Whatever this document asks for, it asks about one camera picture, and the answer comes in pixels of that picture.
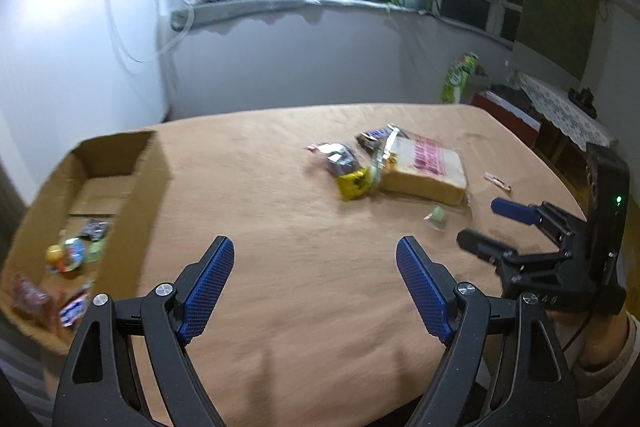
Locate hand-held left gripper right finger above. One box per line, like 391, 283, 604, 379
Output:
395, 235, 581, 427

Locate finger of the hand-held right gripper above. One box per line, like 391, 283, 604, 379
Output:
456, 228, 560, 274
491, 197, 588, 253

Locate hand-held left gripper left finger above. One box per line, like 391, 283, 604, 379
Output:
52, 235, 236, 427

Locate small pink sachet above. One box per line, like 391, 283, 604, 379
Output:
482, 173, 513, 192

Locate green snack packet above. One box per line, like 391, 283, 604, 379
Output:
424, 204, 448, 233

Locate sliced bread package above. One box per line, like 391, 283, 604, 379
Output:
372, 124, 473, 208

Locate brown cardboard box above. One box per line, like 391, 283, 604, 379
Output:
0, 129, 173, 355

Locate yellow snack packet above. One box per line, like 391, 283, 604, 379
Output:
336, 167, 383, 202

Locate black patterned snack bar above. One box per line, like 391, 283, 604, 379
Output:
79, 218, 112, 240

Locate blue white chocolate bar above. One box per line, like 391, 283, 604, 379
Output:
59, 283, 96, 327

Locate black chocolate bar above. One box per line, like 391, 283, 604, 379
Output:
355, 124, 396, 150

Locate snacks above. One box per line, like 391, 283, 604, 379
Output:
11, 273, 67, 334

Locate person's right forearm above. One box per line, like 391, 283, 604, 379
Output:
545, 309, 640, 410

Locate table with lace cloth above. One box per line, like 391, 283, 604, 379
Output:
510, 72, 618, 152

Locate dark ornament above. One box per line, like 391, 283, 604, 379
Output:
567, 87, 598, 115

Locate green paper bag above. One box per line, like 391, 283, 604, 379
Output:
440, 52, 479, 105

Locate white cabinet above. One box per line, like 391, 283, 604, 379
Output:
0, 0, 171, 188

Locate grey windowsill cover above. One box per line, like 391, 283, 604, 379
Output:
170, 0, 516, 52

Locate white cable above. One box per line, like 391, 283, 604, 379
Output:
102, 0, 193, 64

